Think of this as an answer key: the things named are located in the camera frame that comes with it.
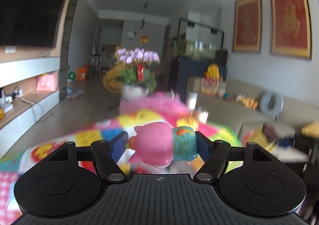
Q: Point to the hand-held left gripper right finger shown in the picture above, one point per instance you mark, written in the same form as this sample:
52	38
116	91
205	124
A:
203	145

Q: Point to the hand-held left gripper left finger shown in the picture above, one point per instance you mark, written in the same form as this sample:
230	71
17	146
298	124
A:
119	146

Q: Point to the pink pig toy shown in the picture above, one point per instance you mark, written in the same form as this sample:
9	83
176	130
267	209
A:
154	142

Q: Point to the yellow corn toy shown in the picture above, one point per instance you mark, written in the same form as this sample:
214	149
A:
311	130

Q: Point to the colourful cartoon play mat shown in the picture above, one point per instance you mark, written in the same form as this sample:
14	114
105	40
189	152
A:
87	138

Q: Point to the beige sofa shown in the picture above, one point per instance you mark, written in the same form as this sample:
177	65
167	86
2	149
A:
249	120

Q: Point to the blue small toy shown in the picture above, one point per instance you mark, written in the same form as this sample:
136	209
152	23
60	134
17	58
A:
226	96

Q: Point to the pink cloth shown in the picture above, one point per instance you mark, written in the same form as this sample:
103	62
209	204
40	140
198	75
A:
154	103

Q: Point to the yellow and brown toy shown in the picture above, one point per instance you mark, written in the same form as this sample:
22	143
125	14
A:
259	140

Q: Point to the orange and white toy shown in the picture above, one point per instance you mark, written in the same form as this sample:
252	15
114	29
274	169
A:
246	101

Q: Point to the yellow beanbag chair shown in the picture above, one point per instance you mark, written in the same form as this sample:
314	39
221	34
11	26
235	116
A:
109	80

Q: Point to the grey neck pillow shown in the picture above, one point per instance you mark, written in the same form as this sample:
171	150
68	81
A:
265	105

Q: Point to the yellow plush toy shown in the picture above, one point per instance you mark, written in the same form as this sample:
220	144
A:
213	72

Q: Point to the potted pink orchid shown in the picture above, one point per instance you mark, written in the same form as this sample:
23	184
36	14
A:
137	73

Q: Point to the dark blue cabinet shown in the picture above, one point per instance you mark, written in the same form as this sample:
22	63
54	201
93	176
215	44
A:
192	70

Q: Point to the orange box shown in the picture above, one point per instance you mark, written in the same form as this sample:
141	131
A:
83	73

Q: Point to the watermelon pattern ball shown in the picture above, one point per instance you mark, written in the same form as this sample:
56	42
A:
71	75

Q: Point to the pink gift bag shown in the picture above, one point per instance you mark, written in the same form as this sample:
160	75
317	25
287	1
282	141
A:
46	83

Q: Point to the dark side table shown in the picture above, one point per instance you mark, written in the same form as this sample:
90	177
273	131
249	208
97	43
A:
304	155

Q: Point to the glass fish tank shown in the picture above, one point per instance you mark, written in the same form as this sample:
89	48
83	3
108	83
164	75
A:
199	38

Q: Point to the golden hanging lantern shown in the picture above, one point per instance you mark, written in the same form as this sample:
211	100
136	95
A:
144	39

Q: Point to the white power strip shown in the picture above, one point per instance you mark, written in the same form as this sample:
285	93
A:
16	93

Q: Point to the large red framed picture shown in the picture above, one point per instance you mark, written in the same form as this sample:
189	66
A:
291	21

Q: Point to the black television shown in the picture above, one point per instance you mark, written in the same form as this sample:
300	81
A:
27	6

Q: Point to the white wall clock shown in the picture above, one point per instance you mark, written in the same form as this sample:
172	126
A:
131	34

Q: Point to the television wall cabinet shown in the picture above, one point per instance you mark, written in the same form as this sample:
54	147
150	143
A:
32	65

